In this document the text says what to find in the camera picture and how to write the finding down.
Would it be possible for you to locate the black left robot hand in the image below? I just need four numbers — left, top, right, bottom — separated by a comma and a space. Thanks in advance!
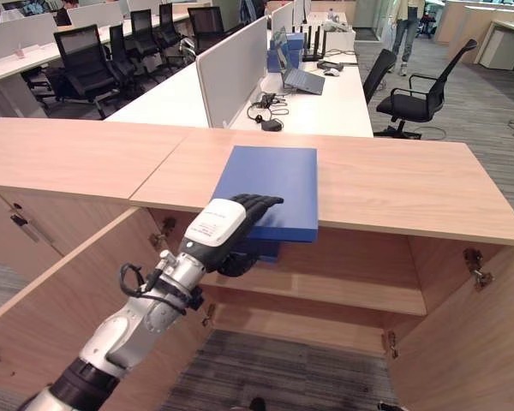
178, 193, 286, 278

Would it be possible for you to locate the blue folder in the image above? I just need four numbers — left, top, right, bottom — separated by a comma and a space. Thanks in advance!
212, 145, 320, 264

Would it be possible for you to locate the wooden cabinet shelf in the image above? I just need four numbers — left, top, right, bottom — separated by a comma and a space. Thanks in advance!
199, 267, 427, 318

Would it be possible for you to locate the long white office desk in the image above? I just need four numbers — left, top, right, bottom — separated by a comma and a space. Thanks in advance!
105, 11, 374, 139

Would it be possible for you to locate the closed wooden cabinet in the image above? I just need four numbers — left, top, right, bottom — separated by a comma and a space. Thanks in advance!
0, 117, 190, 271

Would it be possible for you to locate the open wooden office cabinet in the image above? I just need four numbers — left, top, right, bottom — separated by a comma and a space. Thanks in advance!
129, 128, 514, 360

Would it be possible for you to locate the wooden cabinet door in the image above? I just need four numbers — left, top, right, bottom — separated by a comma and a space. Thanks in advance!
0, 205, 211, 411
385, 244, 514, 411

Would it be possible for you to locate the black mesh office chair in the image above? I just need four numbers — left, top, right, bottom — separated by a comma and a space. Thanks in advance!
157, 3, 188, 61
187, 5, 227, 56
108, 23, 143, 89
362, 48, 398, 106
129, 9, 169, 82
374, 39, 479, 140
52, 24, 123, 122

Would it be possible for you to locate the white low cabinet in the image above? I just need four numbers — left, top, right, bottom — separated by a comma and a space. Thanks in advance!
475, 19, 514, 74

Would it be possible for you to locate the metal door hinge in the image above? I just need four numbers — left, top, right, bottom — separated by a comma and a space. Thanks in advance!
382, 329, 401, 360
200, 302, 218, 329
148, 217, 177, 250
462, 247, 496, 293

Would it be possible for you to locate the white desk divider panel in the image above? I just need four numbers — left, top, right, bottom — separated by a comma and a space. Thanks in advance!
195, 15, 269, 129
0, 12, 60, 66

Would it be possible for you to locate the grey open laptop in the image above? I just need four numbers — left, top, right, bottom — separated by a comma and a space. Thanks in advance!
280, 58, 327, 97

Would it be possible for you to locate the blue cardboard box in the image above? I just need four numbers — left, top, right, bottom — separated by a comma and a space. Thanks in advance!
266, 27, 306, 74

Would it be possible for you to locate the black router with antennas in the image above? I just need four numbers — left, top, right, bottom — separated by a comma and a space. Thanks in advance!
298, 23, 327, 63

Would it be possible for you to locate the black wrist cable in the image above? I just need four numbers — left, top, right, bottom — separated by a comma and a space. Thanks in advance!
119, 262, 205, 314

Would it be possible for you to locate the black cable bundle with hub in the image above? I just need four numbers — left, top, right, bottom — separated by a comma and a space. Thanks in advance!
246, 92, 289, 125

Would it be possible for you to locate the dark cabinet door handle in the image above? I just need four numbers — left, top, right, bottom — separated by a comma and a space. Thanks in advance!
9, 212, 42, 245

